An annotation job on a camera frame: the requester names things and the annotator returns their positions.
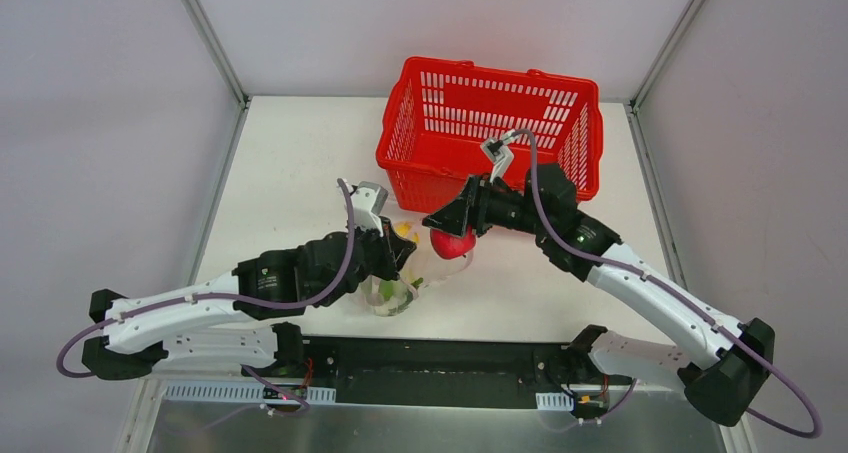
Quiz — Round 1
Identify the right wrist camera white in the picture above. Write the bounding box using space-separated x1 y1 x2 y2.
481 129 518 182

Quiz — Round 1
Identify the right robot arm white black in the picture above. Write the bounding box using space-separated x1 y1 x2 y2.
423 164 776 426

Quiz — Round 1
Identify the clear pink zip top bag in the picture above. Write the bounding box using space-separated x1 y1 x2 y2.
355 222 474 317

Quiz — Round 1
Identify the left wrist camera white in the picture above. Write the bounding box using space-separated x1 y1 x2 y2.
345 181 389 236

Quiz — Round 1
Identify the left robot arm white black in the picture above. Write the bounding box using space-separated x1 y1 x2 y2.
81 217 417 381

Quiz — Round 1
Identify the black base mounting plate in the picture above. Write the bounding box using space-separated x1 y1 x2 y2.
241 335 631 412

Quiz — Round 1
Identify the red apple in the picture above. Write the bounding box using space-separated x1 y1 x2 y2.
429 229 477 260

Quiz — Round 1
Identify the yellow orange fruit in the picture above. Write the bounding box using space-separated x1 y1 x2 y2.
393 221 420 244

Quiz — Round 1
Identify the red plastic shopping basket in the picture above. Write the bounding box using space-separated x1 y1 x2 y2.
375 55 605 214

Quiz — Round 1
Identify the left aluminium frame post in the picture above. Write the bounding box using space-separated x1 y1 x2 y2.
181 0 249 109

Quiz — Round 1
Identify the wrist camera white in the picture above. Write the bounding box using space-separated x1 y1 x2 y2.
345 181 389 236
481 129 518 182

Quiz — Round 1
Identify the green vegetable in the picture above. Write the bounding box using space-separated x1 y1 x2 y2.
377 277 424 307

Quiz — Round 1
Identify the right aluminium frame post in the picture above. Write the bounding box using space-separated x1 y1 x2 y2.
629 0 708 113

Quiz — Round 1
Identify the aluminium frame post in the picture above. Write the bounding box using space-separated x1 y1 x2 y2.
629 0 708 113
181 0 249 109

